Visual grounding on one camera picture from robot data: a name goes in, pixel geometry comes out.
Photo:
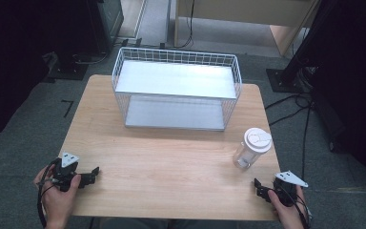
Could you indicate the black metal stand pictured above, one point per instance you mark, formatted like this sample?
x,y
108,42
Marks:
x,y
295,63

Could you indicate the person's right hand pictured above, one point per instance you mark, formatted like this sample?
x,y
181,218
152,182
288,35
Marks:
x,y
290,214

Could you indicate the person's left hand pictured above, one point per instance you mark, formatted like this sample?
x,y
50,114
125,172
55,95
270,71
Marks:
x,y
57,203

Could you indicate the black stand base plate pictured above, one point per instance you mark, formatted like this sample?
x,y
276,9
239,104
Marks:
x,y
68,68

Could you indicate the clear bottle with white lid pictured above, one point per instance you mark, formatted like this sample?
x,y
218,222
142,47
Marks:
x,y
251,149

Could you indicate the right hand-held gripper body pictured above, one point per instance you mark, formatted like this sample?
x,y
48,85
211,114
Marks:
x,y
286,191

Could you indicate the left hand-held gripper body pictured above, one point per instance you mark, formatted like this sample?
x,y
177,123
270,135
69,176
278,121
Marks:
x,y
64,173

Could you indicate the light wooden desk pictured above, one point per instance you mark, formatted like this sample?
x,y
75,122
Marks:
x,y
244,11

